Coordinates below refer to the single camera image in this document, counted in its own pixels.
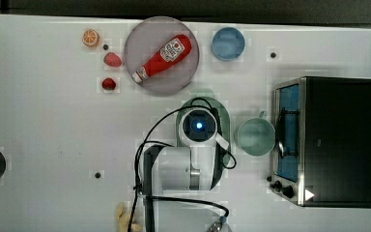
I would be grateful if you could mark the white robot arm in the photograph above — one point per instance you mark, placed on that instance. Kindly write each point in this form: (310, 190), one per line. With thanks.
(196, 163)

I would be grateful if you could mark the red ketchup bottle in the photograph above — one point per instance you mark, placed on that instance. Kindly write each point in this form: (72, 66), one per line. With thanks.
(170, 54)

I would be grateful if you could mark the green plastic cup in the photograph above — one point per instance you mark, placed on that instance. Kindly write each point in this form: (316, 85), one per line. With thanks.
(256, 136)

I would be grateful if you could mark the red strawberry toy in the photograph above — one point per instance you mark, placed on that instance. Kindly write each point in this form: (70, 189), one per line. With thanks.
(108, 84)

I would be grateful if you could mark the pink strawberry toy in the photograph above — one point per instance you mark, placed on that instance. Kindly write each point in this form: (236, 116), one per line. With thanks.
(111, 59)

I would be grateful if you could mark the yellow banana toy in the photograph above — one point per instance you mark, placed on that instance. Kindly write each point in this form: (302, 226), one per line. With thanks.
(127, 221)

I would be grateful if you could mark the orange slice toy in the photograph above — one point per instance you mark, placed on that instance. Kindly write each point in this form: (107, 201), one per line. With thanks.
(91, 38)

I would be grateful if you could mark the silver black toaster oven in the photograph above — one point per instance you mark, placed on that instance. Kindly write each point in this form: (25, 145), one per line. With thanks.
(322, 151)

